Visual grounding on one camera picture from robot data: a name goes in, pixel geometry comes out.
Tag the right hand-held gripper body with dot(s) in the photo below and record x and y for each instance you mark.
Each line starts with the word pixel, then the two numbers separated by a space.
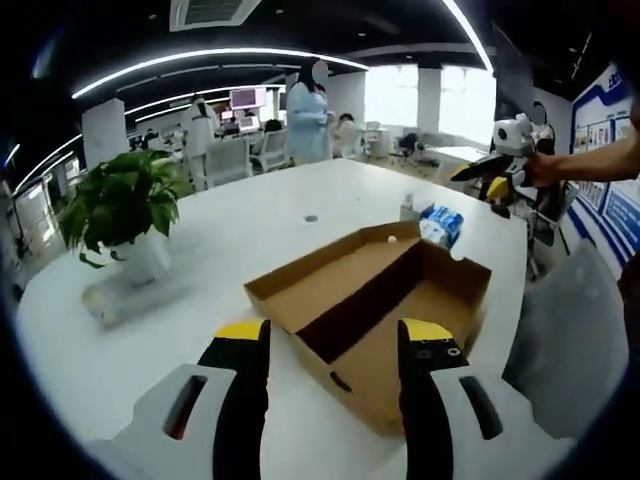
pixel 515 137

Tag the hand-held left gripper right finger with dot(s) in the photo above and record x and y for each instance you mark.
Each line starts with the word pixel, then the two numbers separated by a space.
pixel 420 410

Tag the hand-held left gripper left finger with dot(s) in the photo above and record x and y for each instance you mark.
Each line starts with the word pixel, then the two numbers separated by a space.
pixel 245 390

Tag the blue soft tissue pack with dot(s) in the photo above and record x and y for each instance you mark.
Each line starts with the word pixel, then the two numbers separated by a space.
pixel 447 216

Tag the white pump bottle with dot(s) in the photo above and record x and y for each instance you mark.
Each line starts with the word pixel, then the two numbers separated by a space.
pixel 407 210

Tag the brown cardboard shoe box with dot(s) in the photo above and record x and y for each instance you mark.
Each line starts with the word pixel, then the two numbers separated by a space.
pixel 320 280

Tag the person's right hand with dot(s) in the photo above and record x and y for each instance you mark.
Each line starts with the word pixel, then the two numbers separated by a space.
pixel 547 170

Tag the black office chair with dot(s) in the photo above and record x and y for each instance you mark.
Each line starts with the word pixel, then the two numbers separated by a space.
pixel 415 145

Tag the grey mesh chair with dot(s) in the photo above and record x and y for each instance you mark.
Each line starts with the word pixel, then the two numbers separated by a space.
pixel 565 340

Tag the dotted white paper cup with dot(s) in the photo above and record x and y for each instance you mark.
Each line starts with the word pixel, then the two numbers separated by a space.
pixel 102 302

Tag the white office chair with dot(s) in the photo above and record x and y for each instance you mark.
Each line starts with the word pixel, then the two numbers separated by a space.
pixel 227 162
pixel 270 150

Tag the green plant in white pot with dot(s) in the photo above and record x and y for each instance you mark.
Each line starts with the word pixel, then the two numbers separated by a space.
pixel 125 200

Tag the pink screen monitor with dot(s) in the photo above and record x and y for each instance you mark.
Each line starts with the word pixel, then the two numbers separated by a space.
pixel 248 97

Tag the blue white wall poster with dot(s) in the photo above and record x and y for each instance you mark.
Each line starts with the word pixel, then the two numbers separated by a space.
pixel 610 200

